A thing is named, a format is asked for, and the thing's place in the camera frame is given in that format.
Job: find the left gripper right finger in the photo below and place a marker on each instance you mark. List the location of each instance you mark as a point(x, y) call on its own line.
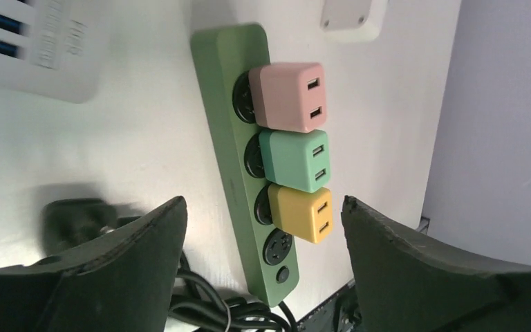
point(408, 281)

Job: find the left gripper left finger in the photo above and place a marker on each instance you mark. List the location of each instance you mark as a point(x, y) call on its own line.
point(104, 272)

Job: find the white power strip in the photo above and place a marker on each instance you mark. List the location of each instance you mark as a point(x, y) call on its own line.
point(351, 21)
point(54, 48)

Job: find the green power strip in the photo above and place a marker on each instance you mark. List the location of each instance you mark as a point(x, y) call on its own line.
point(222, 59)

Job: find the green plug adapter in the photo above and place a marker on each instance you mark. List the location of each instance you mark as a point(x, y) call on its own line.
point(300, 161)

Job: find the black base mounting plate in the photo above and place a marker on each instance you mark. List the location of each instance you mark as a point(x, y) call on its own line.
point(339, 312)

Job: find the yellow plug adapter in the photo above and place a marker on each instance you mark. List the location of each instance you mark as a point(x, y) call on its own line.
point(308, 216)

